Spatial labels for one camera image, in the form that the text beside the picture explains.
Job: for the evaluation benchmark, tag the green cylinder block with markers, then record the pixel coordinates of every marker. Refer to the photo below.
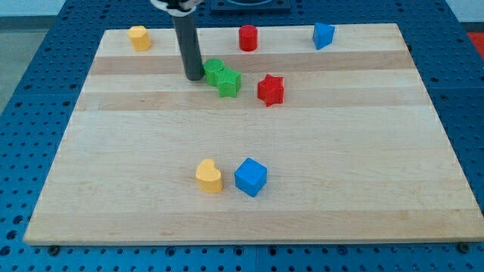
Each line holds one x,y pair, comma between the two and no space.
211,67

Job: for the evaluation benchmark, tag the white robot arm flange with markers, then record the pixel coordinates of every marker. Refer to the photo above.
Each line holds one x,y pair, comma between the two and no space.
176,8

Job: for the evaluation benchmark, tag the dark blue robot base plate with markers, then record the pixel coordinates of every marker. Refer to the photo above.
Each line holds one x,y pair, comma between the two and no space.
249,5

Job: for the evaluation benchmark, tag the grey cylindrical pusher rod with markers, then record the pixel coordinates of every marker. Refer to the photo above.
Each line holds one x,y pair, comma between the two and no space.
186,32

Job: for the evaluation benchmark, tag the red star block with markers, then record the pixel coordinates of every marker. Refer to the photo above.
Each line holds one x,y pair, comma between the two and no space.
271,90

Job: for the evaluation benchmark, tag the green star block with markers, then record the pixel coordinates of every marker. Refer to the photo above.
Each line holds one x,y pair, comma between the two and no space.
228,82

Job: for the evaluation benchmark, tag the blue cube block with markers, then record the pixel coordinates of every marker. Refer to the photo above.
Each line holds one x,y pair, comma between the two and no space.
250,177

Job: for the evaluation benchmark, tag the red cylinder block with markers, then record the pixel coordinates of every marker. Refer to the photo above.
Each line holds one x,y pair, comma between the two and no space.
248,38

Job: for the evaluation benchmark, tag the blue triangle block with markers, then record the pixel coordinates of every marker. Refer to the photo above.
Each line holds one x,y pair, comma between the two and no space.
323,35

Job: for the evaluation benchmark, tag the yellow hexagon block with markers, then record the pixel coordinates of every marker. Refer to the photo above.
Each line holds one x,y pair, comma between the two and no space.
139,37

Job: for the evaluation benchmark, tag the yellow heart block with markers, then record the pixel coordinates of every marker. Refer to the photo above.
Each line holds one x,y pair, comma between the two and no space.
208,177

